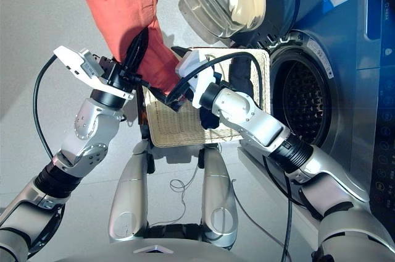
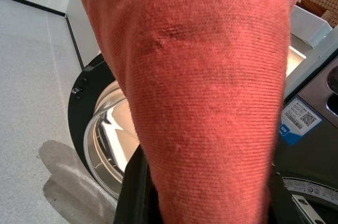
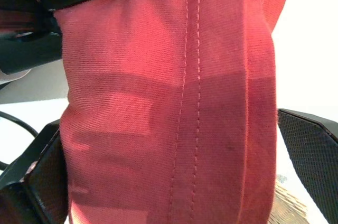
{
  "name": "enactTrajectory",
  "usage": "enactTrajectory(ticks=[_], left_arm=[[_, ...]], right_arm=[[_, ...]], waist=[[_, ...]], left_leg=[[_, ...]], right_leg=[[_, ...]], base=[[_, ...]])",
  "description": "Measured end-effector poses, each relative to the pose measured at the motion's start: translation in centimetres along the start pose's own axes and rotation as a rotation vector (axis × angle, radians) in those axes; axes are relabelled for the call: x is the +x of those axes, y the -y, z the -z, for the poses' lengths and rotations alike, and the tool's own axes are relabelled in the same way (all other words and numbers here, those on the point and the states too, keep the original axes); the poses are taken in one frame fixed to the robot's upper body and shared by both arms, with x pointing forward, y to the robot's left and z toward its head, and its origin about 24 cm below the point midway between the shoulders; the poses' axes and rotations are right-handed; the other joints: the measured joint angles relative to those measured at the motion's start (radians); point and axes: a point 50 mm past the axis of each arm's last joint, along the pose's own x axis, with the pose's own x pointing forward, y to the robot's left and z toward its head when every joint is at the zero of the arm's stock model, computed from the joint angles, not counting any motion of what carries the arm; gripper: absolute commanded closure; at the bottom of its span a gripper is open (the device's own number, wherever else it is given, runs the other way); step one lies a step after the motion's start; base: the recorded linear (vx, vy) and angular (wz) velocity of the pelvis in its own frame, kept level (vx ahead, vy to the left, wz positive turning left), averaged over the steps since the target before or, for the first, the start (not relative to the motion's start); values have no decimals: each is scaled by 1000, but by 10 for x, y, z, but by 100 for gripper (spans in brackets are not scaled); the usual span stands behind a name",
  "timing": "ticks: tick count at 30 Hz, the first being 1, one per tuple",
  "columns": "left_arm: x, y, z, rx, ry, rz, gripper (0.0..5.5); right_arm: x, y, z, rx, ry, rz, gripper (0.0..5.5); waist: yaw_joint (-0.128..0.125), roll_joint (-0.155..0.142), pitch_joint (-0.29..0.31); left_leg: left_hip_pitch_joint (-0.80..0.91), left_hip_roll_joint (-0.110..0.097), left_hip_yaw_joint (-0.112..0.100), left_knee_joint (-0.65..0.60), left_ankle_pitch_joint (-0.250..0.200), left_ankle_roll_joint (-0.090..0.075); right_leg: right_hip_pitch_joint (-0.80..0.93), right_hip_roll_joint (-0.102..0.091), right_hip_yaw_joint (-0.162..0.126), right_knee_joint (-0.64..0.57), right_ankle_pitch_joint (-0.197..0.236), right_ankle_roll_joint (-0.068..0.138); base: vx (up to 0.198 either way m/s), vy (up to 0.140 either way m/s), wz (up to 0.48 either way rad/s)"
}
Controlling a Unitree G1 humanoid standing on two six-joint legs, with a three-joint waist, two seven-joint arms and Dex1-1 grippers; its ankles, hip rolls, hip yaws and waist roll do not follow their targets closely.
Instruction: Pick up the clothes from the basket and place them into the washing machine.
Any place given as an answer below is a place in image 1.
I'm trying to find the silver robot torso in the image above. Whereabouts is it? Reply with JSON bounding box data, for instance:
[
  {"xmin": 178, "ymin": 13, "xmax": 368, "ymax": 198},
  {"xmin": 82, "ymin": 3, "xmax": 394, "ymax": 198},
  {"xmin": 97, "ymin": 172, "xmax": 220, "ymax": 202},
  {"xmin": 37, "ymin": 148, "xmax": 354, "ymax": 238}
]
[{"xmin": 57, "ymin": 237, "xmax": 244, "ymax": 262}]

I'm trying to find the grey washing machine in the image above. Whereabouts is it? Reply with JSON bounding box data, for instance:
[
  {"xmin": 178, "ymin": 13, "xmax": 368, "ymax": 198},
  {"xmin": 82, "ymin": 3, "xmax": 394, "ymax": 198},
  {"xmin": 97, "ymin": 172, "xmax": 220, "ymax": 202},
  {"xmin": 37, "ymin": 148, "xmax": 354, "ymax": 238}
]
[{"xmin": 237, "ymin": 0, "xmax": 395, "ymax": 262}]

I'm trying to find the black cloth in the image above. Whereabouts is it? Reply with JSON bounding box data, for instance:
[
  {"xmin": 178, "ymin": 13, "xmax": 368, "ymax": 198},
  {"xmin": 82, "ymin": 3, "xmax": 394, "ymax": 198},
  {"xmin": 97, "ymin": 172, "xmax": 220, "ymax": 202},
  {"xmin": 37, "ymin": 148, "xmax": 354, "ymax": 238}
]
[{"xmin": 230, "ymin": 56, "xmax": 257, "ymax": 105}]

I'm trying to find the thin grey floor cable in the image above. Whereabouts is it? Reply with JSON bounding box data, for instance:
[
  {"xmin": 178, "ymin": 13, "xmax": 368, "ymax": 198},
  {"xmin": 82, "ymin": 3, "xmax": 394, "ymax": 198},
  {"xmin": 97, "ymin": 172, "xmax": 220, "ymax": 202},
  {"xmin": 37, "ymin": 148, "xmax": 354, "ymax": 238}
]
[{"xmin": 168, "ymin": 163, "xmax": 201, "ymax": 222}]

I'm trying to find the red cloth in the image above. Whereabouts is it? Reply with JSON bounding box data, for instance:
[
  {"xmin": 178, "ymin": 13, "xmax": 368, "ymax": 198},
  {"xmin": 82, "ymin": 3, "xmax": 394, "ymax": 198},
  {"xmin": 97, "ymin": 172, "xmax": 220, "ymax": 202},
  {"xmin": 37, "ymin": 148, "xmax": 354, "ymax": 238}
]
[{"xmin": 82, "ymin": 0, "xmax": 183, "ymax": 96}]

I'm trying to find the black robot hip section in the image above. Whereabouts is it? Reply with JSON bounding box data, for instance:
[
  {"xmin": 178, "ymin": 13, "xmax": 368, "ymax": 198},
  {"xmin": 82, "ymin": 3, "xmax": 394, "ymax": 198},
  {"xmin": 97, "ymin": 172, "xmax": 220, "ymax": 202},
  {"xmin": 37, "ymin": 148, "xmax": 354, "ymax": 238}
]
[{"xmin": 148, "ymin": 224, "xmax": 204, "ymax": 241}]

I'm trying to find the thin dark floor cable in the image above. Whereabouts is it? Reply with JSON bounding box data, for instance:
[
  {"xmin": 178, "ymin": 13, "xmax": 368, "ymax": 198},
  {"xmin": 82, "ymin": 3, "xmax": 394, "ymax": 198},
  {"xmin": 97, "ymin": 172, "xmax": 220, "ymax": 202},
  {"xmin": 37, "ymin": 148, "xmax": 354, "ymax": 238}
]
[{"xmin": 231, "ymin": 181, "xmax": 291, "ymax": 262}]

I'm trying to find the pale woven laundry basket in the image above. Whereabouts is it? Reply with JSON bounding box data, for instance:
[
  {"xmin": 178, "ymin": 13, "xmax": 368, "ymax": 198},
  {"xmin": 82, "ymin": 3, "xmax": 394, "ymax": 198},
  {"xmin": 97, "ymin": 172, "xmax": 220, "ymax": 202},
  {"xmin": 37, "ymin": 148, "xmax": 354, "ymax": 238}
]
[{"xmin": 143, "ymin": 47, "xmax": 272, "ymax": 148}]

